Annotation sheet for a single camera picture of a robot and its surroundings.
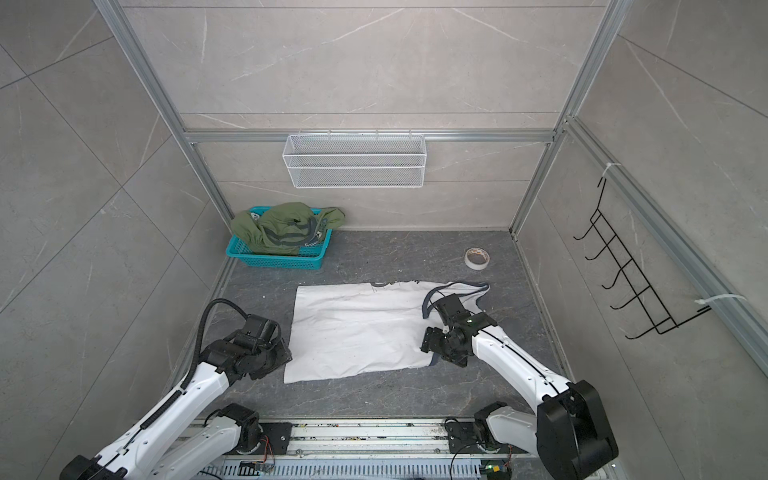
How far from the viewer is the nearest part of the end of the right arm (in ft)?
1.95

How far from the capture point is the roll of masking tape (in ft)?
3.59

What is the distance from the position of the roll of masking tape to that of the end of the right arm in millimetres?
397
